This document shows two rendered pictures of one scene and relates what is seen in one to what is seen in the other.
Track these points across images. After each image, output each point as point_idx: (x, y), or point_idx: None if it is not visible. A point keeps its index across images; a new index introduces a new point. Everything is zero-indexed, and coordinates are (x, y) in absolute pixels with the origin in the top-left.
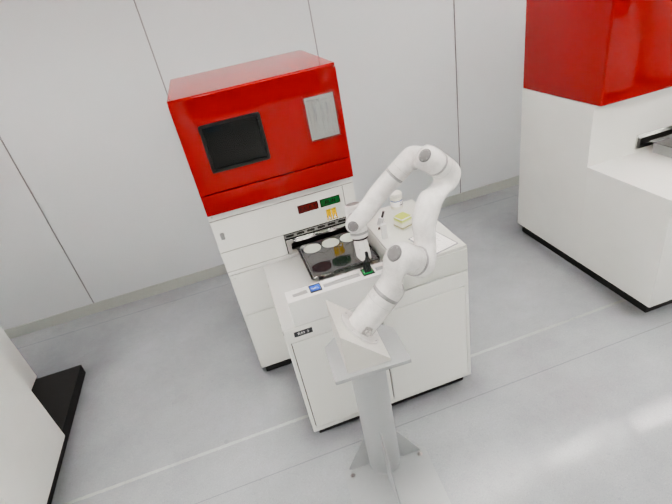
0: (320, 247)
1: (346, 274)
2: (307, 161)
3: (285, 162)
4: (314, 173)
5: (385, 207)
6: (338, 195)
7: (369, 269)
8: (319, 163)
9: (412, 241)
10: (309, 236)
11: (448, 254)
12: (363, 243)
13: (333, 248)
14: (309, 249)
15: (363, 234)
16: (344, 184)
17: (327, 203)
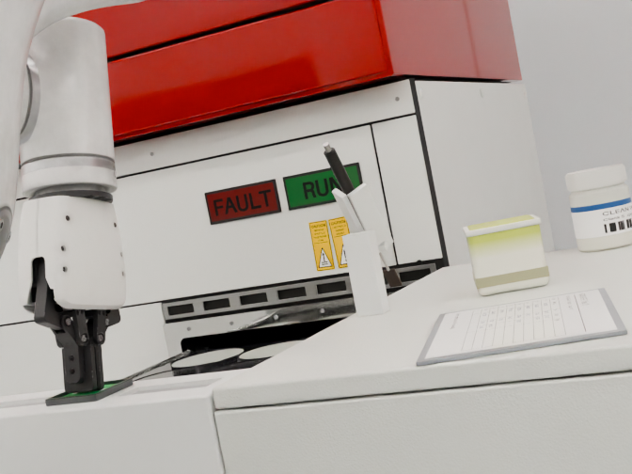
0: (228, 357)
1: (30, 395)
2: (214, 3)
3: (142, 5)
4: (239, 53)
5: (567, 249)
6: (355, 166)
7: (78, 375)
8: (257, 12)
9: (436, 321)
10: (244, 323)
11: (517, 385)
12: (35, 213)
13: (250, 362)
14: (195, 359)
15: (45, 167)
16: (382, 122)
17: (312, 196)
